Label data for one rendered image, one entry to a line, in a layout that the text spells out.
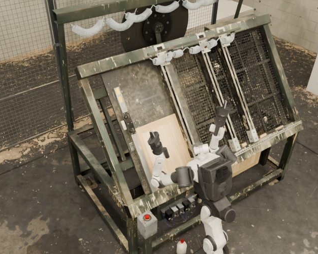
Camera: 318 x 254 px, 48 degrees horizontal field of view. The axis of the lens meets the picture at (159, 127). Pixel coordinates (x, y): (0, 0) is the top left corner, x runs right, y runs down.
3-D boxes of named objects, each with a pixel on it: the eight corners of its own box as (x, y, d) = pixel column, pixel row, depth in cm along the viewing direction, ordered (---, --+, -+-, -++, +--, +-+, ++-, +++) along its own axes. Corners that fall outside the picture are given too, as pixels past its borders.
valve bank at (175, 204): (165, 234, 310) (166, 216, 295) (156, 223, 319) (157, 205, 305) (209, 208, 333) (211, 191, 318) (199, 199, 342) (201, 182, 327)
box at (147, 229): (145, 240, 284) (145, 226, 273) (137, 230, 292) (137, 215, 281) (157, 233, 290) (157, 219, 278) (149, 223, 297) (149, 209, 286)
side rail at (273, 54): (287, 122, 397) (295, 121, 387) (256, 28, 389) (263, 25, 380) (292, 120, 401) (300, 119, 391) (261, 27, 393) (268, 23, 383)
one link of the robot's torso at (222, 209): (237, 219, 274) (234, 199, 268) (225, 227, 268) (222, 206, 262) (214, 206, 297) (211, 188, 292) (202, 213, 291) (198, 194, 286)
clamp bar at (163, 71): (193, 171, 328) (207, 171, 306) (148, 49, 320) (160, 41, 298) (201, 167, 332) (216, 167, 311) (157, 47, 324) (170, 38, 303)
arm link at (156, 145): (143, 142, 254) (148, 153, 262) (155, 144, 250) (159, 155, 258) (150, 130, 262) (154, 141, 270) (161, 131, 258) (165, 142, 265)
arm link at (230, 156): (231, 156, 294) (238, 155, 281) (224, 164, 292) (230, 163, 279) (222, 146, 294) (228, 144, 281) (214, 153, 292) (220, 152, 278)
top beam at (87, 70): (77, 80, 288) (81, 78, 279) (73, 69, 287) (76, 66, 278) (265, 25, 388) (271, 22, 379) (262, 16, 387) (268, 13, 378)
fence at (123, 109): (150, 192, 307) (152, 193, 303) (112, 89, 300) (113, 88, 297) (155, 190, 309) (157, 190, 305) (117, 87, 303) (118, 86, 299)
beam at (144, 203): (127, 217, 301) (132, 219, 292) (122, 204, 301) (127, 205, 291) (296, 130, 401) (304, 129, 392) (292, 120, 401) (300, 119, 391)
